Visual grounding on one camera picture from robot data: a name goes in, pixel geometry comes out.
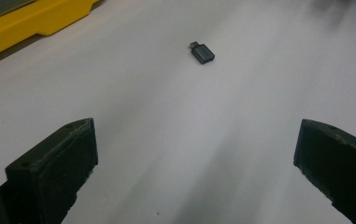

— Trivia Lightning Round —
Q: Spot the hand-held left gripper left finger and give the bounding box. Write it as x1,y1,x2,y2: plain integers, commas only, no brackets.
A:
0,117,99,224

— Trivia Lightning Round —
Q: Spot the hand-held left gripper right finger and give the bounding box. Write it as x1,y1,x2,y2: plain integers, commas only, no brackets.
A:
292,119,356,224

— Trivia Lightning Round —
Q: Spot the small dark grey usb adapter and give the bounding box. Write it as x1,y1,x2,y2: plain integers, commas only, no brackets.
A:
189,41,216,65

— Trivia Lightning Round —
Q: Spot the yellow plastic tray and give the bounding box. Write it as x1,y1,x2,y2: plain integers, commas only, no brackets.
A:
0,0,103,63

